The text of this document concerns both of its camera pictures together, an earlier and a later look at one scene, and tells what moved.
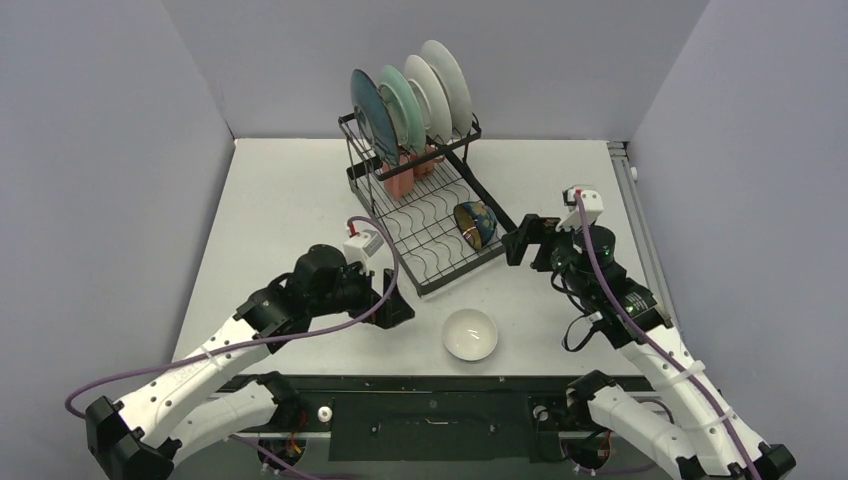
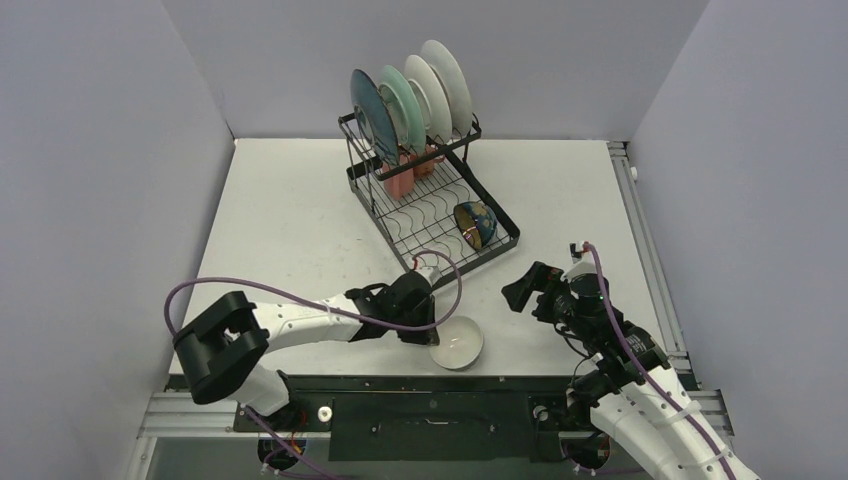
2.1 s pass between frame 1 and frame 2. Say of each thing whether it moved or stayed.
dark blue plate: stayed
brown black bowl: stayed
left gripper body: moved
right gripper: moved
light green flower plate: stayed
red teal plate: stayed
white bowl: moved
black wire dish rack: stayed
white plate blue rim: stayed
